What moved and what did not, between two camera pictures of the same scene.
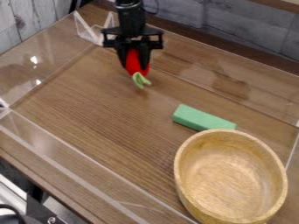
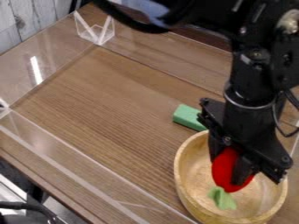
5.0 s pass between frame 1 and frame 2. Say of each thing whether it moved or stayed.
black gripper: moved
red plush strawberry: moved
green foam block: stayed
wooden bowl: stayed
